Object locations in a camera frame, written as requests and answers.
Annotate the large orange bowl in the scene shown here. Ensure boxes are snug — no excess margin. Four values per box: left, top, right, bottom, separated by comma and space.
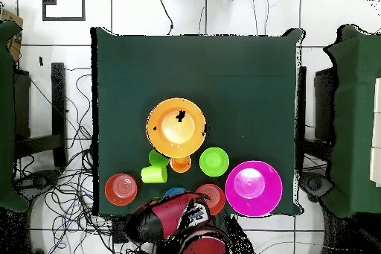
146, 98, 207, 159

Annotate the lime yellow cup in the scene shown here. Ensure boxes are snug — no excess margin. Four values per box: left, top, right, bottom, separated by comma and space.
140, 165, 168, 184

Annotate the small blue bowl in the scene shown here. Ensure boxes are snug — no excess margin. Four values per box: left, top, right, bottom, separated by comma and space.
162, 187, 188, 199

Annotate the red-orange bowl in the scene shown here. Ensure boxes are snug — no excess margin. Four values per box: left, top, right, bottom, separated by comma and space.
195, 183, 226, 216
103, 173, 138, 206

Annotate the orange cup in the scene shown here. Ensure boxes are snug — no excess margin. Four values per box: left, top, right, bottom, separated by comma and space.
170, 154, 192, 174

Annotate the small green bowl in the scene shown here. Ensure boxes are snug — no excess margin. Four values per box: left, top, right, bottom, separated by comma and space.
199, 147, 230, 178

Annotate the green cup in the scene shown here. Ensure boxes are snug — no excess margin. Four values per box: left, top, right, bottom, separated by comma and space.
148, 149, 170, 168

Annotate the dark green tablecloth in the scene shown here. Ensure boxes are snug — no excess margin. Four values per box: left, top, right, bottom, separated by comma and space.
90, 27, 304, 217

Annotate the large pink bowl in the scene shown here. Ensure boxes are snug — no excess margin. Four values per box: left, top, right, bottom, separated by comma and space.
225, 160, 284, 218

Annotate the black power strip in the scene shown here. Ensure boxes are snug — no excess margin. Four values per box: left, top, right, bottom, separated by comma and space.
112, 215, 129, 244

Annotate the green covered side table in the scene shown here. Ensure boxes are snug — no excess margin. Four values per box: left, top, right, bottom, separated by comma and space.
324, 24, 381, 219
0, 21, 31, 213

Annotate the cardboard box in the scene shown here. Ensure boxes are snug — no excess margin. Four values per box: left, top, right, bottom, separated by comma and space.
0, 9, 24, 62

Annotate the tangle of floor cables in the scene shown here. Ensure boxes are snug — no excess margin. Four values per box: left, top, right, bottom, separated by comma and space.
13, 67, 159, 254

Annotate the black floor cable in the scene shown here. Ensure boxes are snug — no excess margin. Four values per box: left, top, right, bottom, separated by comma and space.
156, 0, 174, 35

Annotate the black stand frame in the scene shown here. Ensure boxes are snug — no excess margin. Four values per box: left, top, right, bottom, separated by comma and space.
14, 62, 68, 168

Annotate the grey pedestal foot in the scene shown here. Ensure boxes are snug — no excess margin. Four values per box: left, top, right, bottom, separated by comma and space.
17, 168, 62, 198
298, 171, 334, 204

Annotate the blue cable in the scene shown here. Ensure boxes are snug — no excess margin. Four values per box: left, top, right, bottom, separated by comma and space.
51, 194, 94, 250

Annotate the black square floor frame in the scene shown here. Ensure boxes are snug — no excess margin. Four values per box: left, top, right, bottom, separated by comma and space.
42, 0, 86, 22

